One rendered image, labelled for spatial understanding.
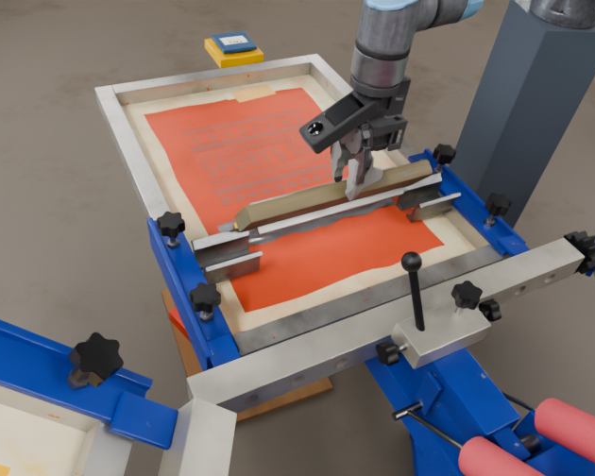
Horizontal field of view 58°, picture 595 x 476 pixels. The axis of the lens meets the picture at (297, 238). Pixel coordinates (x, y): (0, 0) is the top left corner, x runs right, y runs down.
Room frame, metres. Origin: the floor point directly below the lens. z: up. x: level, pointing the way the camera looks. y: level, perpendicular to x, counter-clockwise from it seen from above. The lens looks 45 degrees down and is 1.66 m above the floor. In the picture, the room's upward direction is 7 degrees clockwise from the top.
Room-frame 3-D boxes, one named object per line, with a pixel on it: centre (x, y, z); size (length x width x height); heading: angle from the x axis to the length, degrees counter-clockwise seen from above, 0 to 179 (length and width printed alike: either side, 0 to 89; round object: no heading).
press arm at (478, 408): (0.40, -0.24, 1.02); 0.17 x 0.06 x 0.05; 32
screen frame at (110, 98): (0.88, 0.05, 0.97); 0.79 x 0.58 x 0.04; 32
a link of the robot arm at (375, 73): (0.71, -0.08, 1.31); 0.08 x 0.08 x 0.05
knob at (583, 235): (0.69, -0.49, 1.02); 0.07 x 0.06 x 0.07; 32
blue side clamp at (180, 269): (0.53, 0.16, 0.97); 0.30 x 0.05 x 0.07; 32
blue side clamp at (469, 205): (0.82, -0.31, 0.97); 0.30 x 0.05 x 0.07; 32
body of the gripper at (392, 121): (0.71, -0.09, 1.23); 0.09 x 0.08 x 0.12; 122
